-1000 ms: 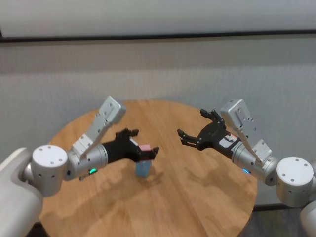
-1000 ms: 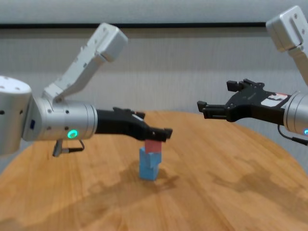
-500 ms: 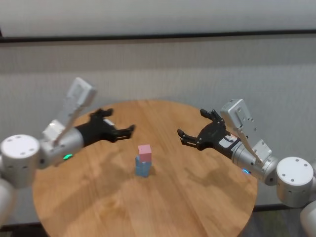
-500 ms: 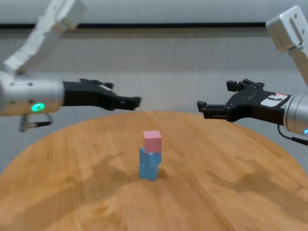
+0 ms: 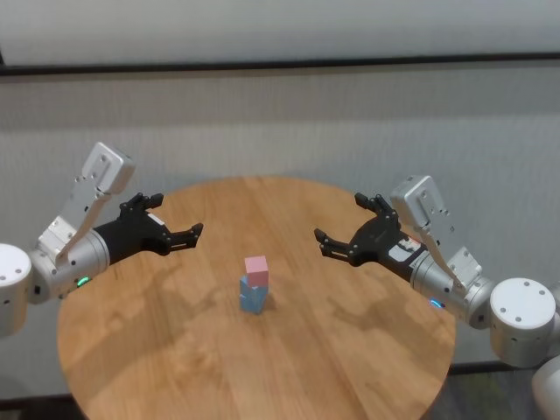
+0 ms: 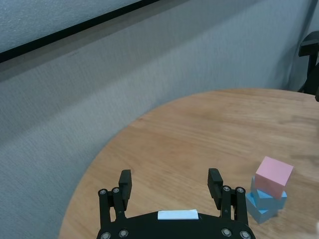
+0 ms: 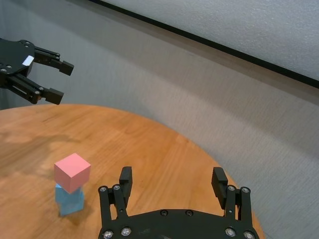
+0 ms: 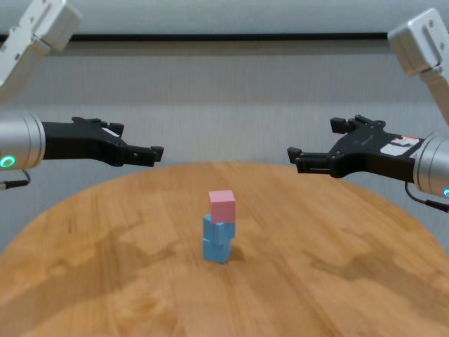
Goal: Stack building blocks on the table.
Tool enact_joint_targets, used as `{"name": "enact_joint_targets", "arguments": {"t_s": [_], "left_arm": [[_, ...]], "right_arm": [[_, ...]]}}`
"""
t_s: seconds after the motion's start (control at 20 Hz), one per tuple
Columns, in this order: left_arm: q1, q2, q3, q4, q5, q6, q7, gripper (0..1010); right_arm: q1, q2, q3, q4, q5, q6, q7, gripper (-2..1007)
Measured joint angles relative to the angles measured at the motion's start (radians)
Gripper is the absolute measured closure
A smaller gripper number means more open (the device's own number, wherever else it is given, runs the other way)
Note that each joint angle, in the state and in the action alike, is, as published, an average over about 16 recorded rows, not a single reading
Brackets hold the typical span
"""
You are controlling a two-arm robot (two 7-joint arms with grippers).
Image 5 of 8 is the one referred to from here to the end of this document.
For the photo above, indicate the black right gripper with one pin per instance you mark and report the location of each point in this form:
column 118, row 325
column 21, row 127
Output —
column 380, row 242

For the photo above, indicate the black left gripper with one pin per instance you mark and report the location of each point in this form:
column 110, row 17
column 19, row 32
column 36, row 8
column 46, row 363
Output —
column 131, row 236

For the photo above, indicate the pink cube building block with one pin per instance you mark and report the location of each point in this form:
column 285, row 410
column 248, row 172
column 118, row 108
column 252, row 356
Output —
column 256, row 270

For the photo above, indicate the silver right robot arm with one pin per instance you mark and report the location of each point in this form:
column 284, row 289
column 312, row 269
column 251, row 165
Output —
column 503, row 315

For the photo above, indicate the black wall rail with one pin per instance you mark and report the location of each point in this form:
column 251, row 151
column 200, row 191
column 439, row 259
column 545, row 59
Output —
column 280, row 64

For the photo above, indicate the blue cube building block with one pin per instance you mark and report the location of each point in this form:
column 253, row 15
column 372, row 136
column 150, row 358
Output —
column 253, row 302
column 246, row 284

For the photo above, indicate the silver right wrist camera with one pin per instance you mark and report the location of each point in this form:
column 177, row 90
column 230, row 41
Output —
column 420, row 197

